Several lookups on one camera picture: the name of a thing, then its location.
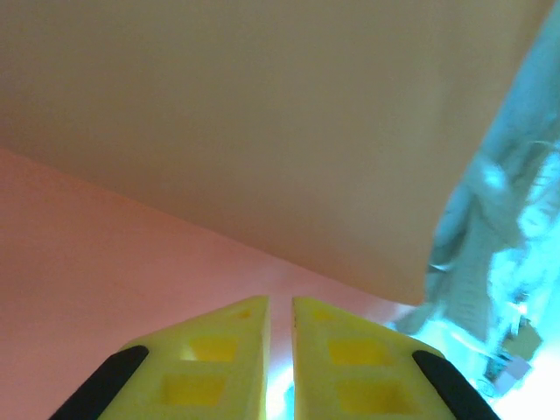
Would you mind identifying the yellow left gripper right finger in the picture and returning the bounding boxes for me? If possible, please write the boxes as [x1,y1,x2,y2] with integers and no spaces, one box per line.
[291,296,502,420]

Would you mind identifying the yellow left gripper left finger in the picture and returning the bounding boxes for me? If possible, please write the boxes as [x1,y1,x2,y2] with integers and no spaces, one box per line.
[52,295,270,420]

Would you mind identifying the orange wrapping paper sheet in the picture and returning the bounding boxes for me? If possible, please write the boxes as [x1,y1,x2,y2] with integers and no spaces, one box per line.
[0,0,557,420]

